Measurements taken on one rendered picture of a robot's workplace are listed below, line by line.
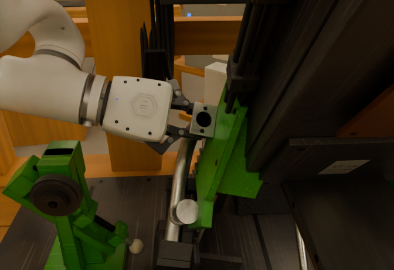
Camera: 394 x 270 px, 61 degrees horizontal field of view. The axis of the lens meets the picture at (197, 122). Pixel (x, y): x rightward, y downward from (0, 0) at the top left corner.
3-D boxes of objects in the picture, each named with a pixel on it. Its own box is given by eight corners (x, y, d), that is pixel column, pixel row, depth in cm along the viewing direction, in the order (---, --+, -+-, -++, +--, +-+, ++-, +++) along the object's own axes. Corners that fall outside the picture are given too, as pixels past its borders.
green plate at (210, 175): (246, 226, 55) (297, 117, 45) (198, 219, 54) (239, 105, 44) (235, 181, 65) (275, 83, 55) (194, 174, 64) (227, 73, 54)
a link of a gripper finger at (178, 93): (173, 105, 55) (211, 113, 56) (176, 87, 56) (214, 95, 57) (170, 110, 58) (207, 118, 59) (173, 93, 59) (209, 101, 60)
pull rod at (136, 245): (144, 245, 67) (142, 223, 64) (143, 256, 64) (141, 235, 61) (116, 246, 66) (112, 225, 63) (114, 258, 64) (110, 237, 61)
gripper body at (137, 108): (90, 126, 49) (165, 141, 51) (105, 63, 52) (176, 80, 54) (94, 137, 56) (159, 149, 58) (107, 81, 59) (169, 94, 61)
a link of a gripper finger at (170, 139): (166, 141, 54) (207, 149, 55) (170, 122, 54) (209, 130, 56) (164, 145, 57) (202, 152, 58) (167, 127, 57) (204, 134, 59)
